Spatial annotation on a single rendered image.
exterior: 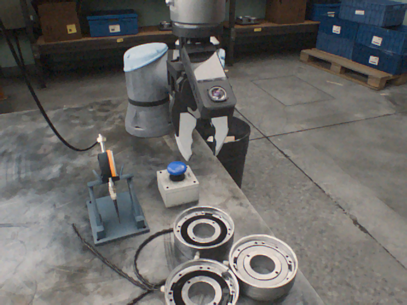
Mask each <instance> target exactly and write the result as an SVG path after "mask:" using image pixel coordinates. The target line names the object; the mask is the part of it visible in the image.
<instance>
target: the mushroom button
mask: <svg viewBox="0 0 407 305"><path fill-rule="evenodd" d="M167 171H168V173H170V174H172V175H174V176H175V177H180V174H183V173H185V172H186V171H187V166H186V164H184V163H183V162H171V163H170V164H169V165H168V166H167Z"/></svg>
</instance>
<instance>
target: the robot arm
mask: <svg viewBox="0 0 407 305"><path fill-rule="evenodd" d="M165 4H166V5H167V6H170V15H171V20H172V21H173V23H172V34H173V35H175V36H178V37H179V40H177V41H176V42H175V44H176V49H175V50H168V47H167V46H166V45H165V44H164V43H161V44H159V43H158V42H156V43H153V44H145V45H139V46H137V47H133V48H131V49H129V50H128V51H127V52H126V53H125V56H124V71H125V80H126V86H127V96H128V101H129V105H128V107H127V113H126V116H125V129H126V131H127V132H128V133H129V134H131V135H132V136H135V137H142V138H154V137H161V136H166V134H169V133H171V132H172V131H175V137H176V141H177V145H178V147H179V150H180V152H181V153H182V155H183V157H184V158H185V160H186V161H190V159H191V156H192V154H193V153H192V150H191V146H192V144H193V138H192V132H193V130H194V128H195V126H196V120H197V119H196V118H195V117H194V116H193V114H191V113H190V112H189V111H188V108H187V107H190V108H191V109H192V111H193V112H194V111H196V109H197V108H198V109H199V113H200V116H201V117H202V118H203V119H208V120H209V121H210V124H211V126H212V130H211V135H212V137H213V142H212V145H211V146H212V151H213V155H214V156H216V155H218V153H219V150H220V149H221V148H222V146H223V143H224V141H225V139H226V136H227V132H228V130H229V128H230V126H231V121H232V118H233V113H234V107H235V105H236V98H235V96H234V93H233V90H232V86H231V85H230V83H229V81H228V77H227V76H226V73H225V70H224V64H225V50H223V49H221V48H220V49H219V41H218V40H217V39H216V38H215V36H219V35H221V34H222V33H223V22H222V21H223V20H224V19H225V5H226V0H165ZM170 95H171V96H172V97H173V98H172V99H171V100H170Z"/></svg>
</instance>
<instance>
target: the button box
mask: <svg viewBox="0 0 407 305"><path fill-rule="evenodd" d="M157 180H158V188H159V191H160V194H161V196H162V199H163V201H164V203H165V206H166V208H169V207H173V206H178V205H183V204H187V203H192V202H198V200H199V182H198V181H197V180H196V178H195V176H194V174H193V172H192V171H191V169H190V167H189V166H188V165H187V171H186V172H185V173H183V174H180V177H175V176H174V175H172V174H170V173H168V171H167V170H163V171H158V172H157Z"/></svg>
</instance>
